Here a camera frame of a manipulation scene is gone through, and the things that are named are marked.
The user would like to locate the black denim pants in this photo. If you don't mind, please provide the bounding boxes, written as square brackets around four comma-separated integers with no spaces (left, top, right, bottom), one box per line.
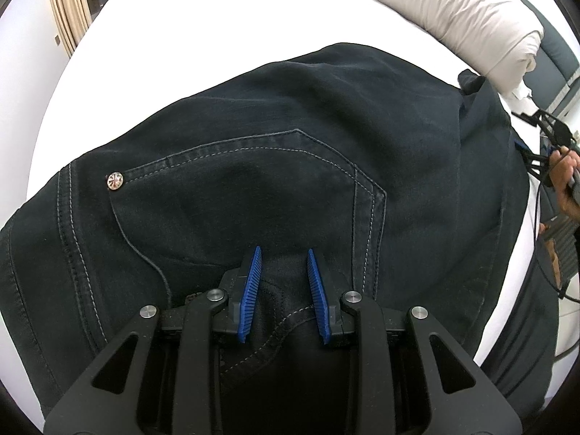
[1,43,529,413]

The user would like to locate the person's right hand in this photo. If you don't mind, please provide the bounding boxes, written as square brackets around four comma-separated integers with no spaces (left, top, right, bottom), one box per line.
[550,146,580,222]

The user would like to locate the dark grey headboard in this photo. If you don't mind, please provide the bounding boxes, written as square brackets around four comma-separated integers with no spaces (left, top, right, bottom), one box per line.
[521,0,579,118]

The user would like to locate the rolled beige duvet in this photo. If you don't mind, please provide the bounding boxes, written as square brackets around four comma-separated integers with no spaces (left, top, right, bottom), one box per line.
[378,0,544,94]

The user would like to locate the white bed mattress sheet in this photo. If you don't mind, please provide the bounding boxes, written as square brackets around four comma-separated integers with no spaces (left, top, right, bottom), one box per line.
[0,0,541,431]

